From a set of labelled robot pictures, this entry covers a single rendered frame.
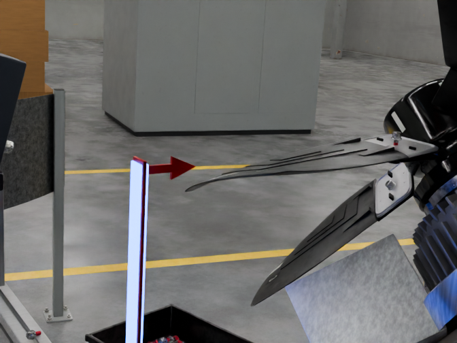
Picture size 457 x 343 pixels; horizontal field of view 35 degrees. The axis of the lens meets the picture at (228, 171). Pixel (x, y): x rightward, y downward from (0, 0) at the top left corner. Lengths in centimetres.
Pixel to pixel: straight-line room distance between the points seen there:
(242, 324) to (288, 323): 21
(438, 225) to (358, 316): 14
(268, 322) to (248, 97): 444
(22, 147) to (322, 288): 202
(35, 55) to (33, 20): 41
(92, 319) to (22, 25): 605
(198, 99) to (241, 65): 56
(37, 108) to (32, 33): 603
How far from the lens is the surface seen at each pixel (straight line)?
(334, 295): 89
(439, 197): 91
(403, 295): 88
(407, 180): 99
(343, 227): 103
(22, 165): 280
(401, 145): 91
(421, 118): 94
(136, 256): 73
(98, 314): 320
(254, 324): 315
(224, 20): 717
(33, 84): 890
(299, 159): 82
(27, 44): 884
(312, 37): 761
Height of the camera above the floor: 135
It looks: 13 degrees down
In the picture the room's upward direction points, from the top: 4 degrees clockwise
